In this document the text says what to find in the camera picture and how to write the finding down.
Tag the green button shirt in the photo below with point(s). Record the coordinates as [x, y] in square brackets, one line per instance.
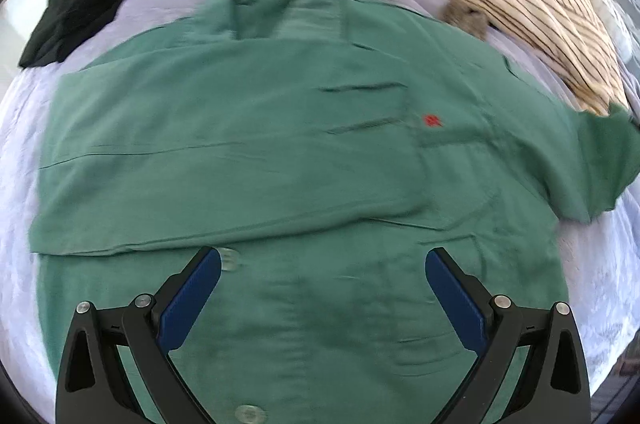
[250, 129]

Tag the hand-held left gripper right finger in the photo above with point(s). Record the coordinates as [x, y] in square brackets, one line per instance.
[452, 296]

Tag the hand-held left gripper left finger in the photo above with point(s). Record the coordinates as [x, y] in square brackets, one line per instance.
[192, 294]

